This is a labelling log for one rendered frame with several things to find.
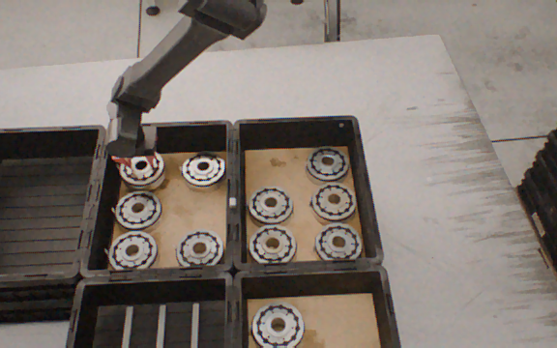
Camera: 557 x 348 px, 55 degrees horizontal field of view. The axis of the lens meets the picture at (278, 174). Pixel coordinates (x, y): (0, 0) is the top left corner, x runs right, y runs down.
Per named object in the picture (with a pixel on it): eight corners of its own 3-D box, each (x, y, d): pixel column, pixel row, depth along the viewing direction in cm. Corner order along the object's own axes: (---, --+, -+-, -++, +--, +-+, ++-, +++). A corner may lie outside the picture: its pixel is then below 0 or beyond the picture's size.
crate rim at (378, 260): (233, 126, 129) (233, 119, 127) (356, 121, 130) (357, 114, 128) (234, 275, 105) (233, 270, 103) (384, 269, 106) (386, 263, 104)
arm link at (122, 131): (162, 85, 108) (121, 71, 104) (161, 128, 101) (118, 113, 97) (139, 122, 116) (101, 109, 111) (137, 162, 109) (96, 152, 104)
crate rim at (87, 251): (109, 130, 128) (106, 124, 126) (233, 126, 129) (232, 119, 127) (81, 283, 104) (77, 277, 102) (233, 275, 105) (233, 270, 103)
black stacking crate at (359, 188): (237, 151, 137) (234, 121, 128) (351, 146, 138) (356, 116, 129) (238, 295, 113) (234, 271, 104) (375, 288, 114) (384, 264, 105)
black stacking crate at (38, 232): (1, 160, 135) (-19, 130, 126) (118, 156, 136) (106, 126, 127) (-48, 308, 111) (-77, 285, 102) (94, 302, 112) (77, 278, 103)
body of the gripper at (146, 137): (156, 154, 117) (148, 131, 111) (108, 156, 116) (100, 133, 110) (158, 131, 120) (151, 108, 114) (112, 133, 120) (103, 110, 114)
